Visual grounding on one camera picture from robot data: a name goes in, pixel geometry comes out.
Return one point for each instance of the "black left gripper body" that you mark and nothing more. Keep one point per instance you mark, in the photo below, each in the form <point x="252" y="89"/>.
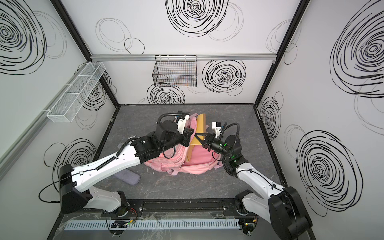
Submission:
<point x="186" y="137"/>

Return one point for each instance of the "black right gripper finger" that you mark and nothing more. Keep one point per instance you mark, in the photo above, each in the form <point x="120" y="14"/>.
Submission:
<point x="199" y="142"/>
<point x="200" y="136"/>

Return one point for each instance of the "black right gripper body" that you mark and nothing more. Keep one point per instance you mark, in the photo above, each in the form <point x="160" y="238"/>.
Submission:
<point x="207" y="142"/>

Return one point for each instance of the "pink student backpack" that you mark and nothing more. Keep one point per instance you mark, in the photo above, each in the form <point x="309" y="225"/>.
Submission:
<point x="194" y="160"/>

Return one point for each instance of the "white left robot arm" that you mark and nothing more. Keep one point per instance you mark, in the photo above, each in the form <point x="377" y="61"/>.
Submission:
<point x="77" y="184"/>

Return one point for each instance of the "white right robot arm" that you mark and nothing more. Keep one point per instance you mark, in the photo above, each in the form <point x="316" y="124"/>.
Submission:
<point x="238" y="166"/>

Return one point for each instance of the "purple eraser pouch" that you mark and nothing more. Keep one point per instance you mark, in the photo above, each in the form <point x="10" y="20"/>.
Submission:
<point x="128" y="177"/>

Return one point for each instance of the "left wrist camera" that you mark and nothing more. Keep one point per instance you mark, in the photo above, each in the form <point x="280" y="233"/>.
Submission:
<point x="181" y="121"/>

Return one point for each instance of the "black wire wall basket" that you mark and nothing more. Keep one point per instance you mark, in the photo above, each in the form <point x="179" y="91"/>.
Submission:
<point x="176" y="70"/>

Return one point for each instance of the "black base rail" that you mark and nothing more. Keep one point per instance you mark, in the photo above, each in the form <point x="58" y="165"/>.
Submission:
<point x="180" y="207"/>

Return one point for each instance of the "white slotted cable duct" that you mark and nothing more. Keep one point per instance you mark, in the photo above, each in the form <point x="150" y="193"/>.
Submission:
<point x="191" y="224"/>

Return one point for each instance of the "white mesh wall shelf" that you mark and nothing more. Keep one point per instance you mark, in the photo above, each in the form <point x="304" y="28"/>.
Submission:
<point x="83" y="92"/>

